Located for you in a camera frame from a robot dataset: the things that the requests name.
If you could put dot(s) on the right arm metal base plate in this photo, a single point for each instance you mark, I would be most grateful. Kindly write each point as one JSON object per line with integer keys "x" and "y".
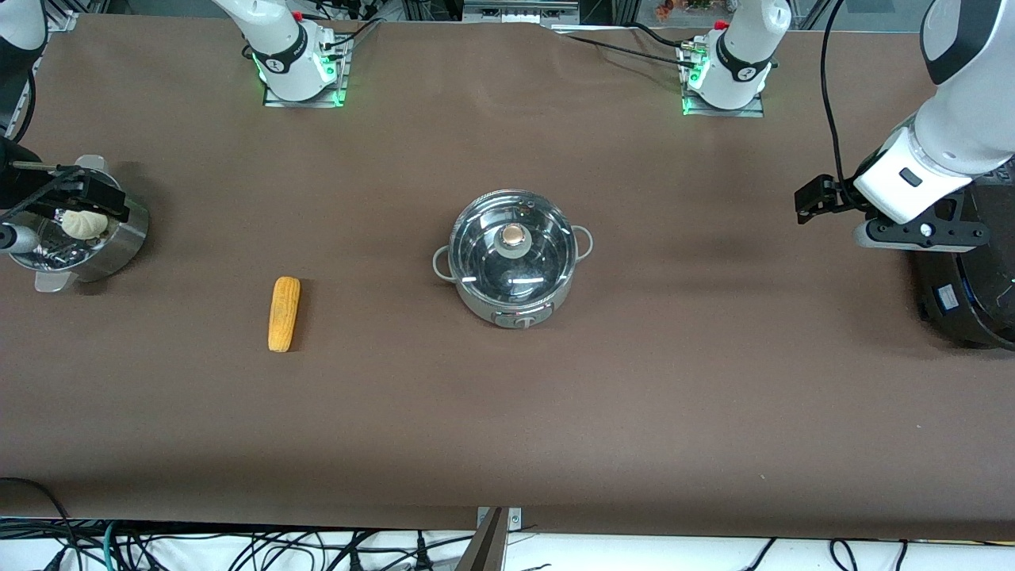
{"x": 305, "y": 101}

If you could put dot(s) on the yellow corn cob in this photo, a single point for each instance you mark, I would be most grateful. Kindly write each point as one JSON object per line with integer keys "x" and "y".
{"x": 284, "y": 313}

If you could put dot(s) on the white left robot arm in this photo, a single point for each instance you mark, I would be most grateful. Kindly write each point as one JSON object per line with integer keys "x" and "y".
{"x": 955, "y": 131}

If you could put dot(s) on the grey box behind table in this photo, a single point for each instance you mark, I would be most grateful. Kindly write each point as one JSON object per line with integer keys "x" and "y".
{"x": 519, "y": 9}

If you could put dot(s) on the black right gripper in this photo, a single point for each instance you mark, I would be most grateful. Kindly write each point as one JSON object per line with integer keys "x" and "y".
{"x": 17, "y": 181}

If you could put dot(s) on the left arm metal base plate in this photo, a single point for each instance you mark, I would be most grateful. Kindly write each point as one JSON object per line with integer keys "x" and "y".
{"x": 721, "y": 112}

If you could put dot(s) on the glass pot lid with knob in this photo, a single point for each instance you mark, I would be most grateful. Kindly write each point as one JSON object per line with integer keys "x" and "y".
{"x": 512, "y": 246}

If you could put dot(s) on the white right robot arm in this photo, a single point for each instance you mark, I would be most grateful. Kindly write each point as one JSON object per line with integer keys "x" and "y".
{"x": 292, "y": 57}

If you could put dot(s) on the white steamed bun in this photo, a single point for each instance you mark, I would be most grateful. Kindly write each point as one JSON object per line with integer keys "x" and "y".
{"x": 84, "y": 224}

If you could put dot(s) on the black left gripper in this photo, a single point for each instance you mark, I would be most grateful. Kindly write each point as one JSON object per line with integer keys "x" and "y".
{"x": 834, "y": 195}

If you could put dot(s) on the dark metal bar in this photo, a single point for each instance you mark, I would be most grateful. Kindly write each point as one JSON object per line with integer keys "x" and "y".
{"x": 485, "y": 547}

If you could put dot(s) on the black round device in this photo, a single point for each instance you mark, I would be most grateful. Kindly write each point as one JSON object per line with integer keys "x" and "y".
{"x": 963, "y": 293}

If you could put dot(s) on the small metal bracket plate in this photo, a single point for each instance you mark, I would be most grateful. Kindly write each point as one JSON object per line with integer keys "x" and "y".
{"x": 515, "y": 519}

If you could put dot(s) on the grey steel cooking pot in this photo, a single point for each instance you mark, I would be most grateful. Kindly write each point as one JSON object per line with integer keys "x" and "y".
{"x": 515, "y": 316}

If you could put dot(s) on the brown table cover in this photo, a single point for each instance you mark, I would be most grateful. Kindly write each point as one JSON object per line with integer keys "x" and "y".
{"x": 507, "y": 428}

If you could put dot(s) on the steel steamer pot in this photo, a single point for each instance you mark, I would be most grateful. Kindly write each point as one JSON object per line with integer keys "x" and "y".
{"x": 119, "y": 238}

